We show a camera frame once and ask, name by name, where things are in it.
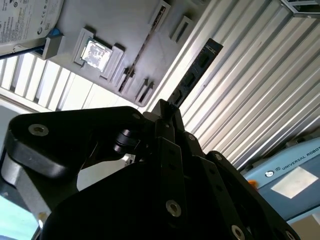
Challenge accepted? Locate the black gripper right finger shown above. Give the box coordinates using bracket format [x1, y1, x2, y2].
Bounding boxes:
[171, 104, 302, 240]

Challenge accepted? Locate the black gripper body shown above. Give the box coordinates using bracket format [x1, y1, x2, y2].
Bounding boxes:
[39, 159, 226, 240]

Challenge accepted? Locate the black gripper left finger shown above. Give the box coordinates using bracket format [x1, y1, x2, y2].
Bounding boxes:
[4, 98, 188, 226]

